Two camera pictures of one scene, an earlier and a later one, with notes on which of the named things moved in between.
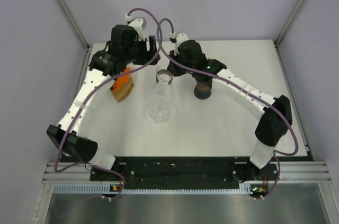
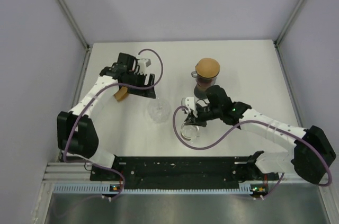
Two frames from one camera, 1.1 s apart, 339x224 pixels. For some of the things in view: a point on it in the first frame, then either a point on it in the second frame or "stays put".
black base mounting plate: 184,170 stays put
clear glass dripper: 159,111 stays put
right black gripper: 172,66 -> 192,119
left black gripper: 146,54 -> 148,93
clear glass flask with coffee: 163,90 -> 190,133
